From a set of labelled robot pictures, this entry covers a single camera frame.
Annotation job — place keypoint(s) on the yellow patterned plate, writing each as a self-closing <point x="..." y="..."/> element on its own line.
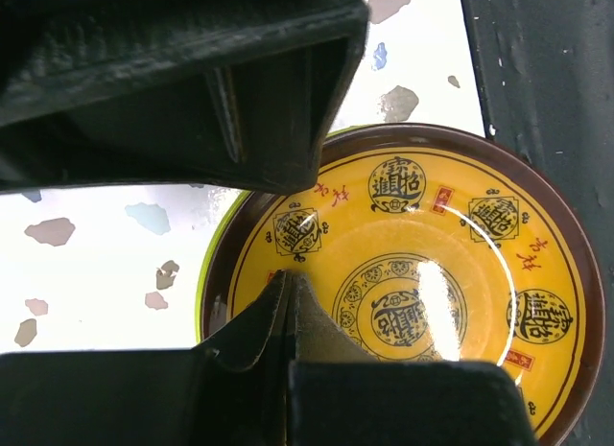
<point x="425" y="243"/>

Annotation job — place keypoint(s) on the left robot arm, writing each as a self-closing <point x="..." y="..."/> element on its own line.
<point x="240" y="93"/>

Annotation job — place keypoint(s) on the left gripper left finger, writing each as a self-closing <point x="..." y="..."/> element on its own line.
<point x="227" y="390"/>

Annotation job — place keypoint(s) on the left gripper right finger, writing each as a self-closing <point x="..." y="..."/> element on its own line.
<point x="338" y="395"/>

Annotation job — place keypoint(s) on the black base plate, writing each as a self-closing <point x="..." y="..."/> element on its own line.
<point x="544" y="73"/>

